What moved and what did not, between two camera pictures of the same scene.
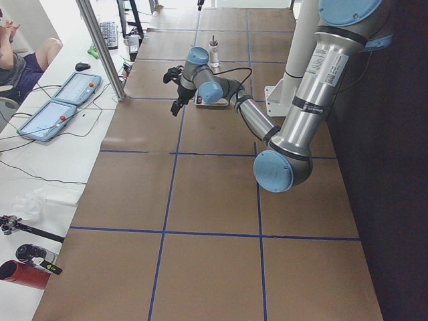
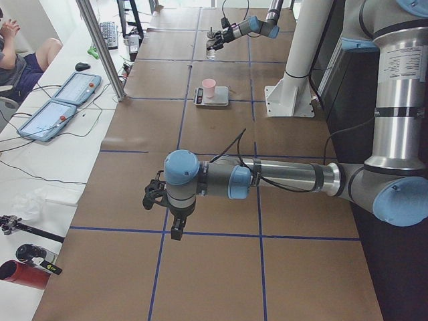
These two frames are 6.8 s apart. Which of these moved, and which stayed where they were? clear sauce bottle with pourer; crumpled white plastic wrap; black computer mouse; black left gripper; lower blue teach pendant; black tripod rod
Moved: clear sauce bottle with pourer; black left gripper
Stayed: black tripod rod; black computer mouse; lower blue teach pendant; crumpled white plastic wrap
